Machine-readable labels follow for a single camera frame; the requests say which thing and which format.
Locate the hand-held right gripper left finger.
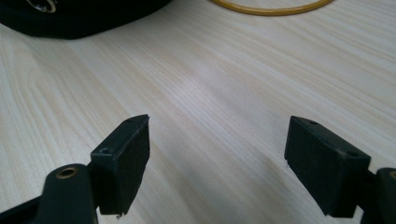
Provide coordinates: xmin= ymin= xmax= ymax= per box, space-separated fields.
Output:
xmin=90 ymin=114 xmax=151 ymax=217

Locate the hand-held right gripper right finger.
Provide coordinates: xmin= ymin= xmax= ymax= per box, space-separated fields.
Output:
xmin=284 ymin=115 xmax=372 ymax=218

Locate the black round object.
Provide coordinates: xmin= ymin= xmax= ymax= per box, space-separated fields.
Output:
xmin=0 ymin=0 xmax=173 ymax=40

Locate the metal eyelet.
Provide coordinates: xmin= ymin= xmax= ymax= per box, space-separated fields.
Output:
xmin=25 ymin=0 xmax=58 ymax=14

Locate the yellow ring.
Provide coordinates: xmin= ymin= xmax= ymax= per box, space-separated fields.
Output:
xmin=208 ymin=0 xmax=334 ymax=17

